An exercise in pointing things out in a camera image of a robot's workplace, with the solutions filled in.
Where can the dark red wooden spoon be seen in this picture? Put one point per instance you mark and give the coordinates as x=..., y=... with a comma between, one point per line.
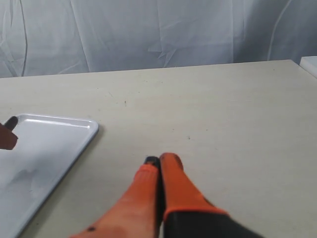
x=8, y=139

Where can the grey wrinkled backdrop cloth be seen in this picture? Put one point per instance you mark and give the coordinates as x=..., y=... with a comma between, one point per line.
x=42, y=37

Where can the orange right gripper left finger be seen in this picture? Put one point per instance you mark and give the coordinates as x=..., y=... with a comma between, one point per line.
x=137, y=213

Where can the white object at table edge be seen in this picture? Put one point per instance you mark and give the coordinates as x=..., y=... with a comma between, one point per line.
x=309, y=64

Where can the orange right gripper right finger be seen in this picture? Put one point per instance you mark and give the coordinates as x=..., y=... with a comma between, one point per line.
x=188, y=214

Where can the white rectangular plastic tray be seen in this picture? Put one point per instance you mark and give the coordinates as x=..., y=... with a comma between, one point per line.
x=46, y=149

